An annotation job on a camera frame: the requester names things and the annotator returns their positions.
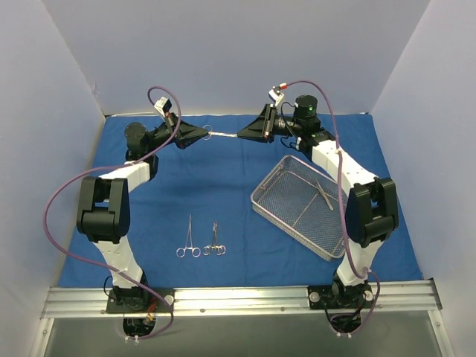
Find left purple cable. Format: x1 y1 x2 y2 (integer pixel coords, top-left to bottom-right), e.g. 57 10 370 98
43 86 183 340

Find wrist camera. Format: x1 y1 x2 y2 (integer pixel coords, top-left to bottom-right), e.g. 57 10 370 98
268 83 288 108
153 97 172 118

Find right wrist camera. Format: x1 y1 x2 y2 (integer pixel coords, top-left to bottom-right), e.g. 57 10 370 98
268 83 288 108

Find aluminium front rail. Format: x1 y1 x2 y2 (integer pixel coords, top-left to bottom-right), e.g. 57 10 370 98
41 280 443 318

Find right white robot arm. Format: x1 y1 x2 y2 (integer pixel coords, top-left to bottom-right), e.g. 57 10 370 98
237 94 399 307

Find steel forceps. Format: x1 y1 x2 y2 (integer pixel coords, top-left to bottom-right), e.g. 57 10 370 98
176 214 201 258
203 221 226 256

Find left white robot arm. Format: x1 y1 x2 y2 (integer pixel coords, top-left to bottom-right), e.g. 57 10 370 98
77 112 209 312

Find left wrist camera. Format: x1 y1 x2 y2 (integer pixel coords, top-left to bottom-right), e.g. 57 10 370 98
153 97 172 118

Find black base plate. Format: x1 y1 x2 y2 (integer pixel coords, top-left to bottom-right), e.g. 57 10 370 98
306 284 374 310
106 286 170 314

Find steel tweezers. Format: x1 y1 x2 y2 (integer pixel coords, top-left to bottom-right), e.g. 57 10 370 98
317 182 334 211

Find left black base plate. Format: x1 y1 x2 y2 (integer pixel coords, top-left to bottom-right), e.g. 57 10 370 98
106 286 170 314

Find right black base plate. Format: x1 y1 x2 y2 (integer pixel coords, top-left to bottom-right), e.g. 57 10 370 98
306 284 374 310

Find metal mesh instrument tray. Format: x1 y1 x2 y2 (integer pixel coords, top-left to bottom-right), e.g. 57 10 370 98
251 155 345 261

